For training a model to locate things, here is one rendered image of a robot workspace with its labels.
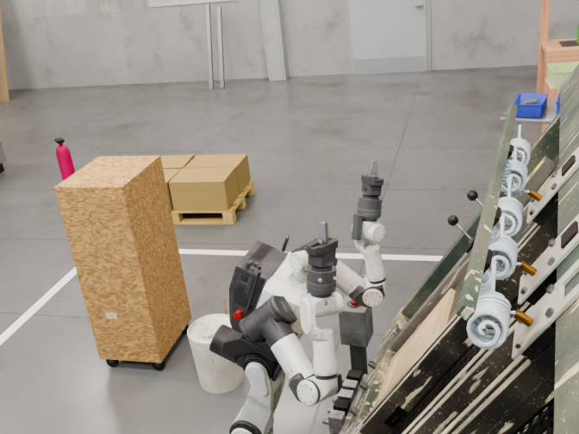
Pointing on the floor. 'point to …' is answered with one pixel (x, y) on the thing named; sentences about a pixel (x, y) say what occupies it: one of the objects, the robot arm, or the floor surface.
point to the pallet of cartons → (207, 186)
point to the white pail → (227, 382)
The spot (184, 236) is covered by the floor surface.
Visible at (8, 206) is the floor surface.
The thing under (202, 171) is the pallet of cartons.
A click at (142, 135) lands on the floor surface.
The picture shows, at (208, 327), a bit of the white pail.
